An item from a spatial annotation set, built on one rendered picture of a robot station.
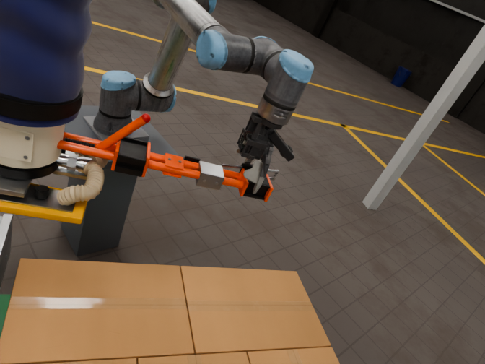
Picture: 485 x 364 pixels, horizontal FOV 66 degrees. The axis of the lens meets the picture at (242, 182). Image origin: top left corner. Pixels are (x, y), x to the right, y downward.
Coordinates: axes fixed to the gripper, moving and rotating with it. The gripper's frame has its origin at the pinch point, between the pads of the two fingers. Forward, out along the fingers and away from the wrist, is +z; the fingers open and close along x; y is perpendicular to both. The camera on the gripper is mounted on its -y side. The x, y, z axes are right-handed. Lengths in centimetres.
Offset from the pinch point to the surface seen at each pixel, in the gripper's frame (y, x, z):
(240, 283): -25, -18, 65
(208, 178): 13.5, 4.7, -0.4
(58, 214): 48, 16, 11
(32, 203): 53, 14, 11
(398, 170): -225, -186, 67
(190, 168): 18.1, 0.6, 0.5
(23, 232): 75, -83, 119
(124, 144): 36.5, -0.2, -1.7
